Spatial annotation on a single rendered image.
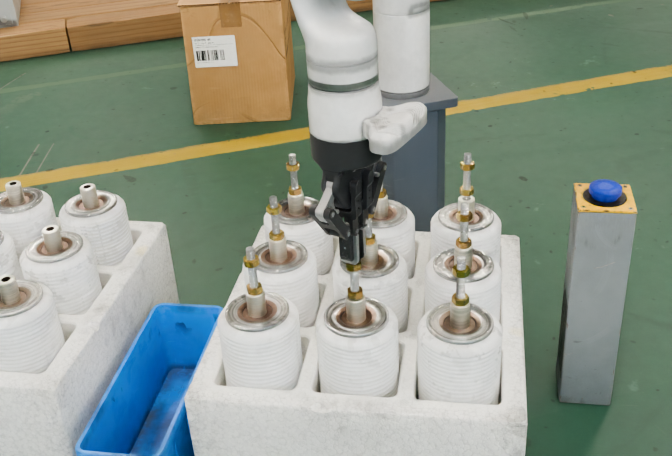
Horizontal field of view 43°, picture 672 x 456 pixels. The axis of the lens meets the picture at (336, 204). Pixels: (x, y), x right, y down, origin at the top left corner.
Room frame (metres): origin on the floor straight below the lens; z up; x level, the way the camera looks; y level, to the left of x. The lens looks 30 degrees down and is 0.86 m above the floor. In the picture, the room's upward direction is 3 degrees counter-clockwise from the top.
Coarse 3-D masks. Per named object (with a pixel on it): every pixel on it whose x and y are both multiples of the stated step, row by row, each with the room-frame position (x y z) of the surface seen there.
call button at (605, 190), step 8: (592, 184) 0.94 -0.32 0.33; (600, 184) 0.94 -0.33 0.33; (608, 184) 0.94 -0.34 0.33; (616, 184) 0.94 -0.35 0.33; (592, 192) 0.93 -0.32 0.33; (600, 192) 0.92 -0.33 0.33; (608, 192) 0.92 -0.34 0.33; (616, 192) 0.92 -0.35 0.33; (600, 200) 0.92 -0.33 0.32; (608, 200) 0.92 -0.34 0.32
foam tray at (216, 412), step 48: (336, 240) 1.09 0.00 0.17; (240, 288) 0.97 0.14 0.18; (192, 384) 0.78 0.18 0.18; (192, 432) 0.76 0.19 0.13; (240, 432) 0.75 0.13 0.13; (288, 432) 0.74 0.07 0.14; (336, 432) 0.73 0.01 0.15; (384, 432) 0.72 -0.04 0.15; (432, 432) 0.71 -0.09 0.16; (480, 432) 0.70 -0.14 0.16
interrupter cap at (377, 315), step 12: (372, 300) 0.83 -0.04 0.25; (336, 312) 0.81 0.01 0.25; (372, 312) 0.81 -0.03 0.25; (384, 312) 0.80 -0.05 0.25; (336, 324) 0.78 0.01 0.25; (348, 324) 0.79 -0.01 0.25; (360, 324) 0.79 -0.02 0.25; (372, 324) 0.78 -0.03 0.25; (384, 324) 0.78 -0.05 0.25; (348, 336) 0.76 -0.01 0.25; (360, 336) 0.76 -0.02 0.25
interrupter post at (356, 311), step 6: (348, 300) 0.79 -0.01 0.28; (354, 300) 0.79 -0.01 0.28; (360, 300) 0.79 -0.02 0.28; (348, 306) 0.79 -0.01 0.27; (354, 306) 0.79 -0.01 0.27; (360, 306) 0.79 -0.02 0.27; (348, 312) 0.79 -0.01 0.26; (354, 312) 0.79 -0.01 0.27; (360, 312) 0.79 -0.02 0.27; (348, 318) 0.79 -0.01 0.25; (354, 318) 0.79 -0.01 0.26; (360, 318) 0.79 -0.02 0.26
